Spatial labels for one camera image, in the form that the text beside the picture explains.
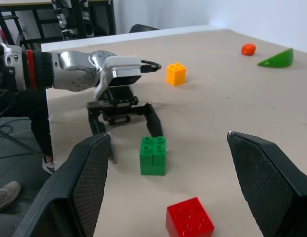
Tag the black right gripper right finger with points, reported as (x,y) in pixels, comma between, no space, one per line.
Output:
(272,182)

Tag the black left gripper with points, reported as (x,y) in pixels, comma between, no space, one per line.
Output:
(118,100)

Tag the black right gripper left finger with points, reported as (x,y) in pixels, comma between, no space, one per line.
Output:
(69,187)

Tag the white and black sneaker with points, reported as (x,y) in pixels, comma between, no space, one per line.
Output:
(48,165)

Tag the green toy brick cube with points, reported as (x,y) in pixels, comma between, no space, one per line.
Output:
(152,158)

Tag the grey sneaker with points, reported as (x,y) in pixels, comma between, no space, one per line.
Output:
(6,195)

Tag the orange toy brick cube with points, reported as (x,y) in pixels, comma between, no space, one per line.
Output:
(176,75)

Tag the person's black trouser leg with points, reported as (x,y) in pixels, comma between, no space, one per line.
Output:
(39,116)

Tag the red toy brick cube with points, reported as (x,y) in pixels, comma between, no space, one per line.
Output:
(190,219)

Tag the black chair back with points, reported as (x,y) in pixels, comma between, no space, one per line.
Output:
(142,27)

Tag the green plastic wedge slice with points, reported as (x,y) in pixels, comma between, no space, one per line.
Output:
(278,61)

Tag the orange-red toy fruit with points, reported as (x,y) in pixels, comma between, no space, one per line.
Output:
(248,49)

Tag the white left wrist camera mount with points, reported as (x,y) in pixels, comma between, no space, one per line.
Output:
(121,64)

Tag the black metal desk frame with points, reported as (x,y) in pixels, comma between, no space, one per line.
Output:
(80,17)

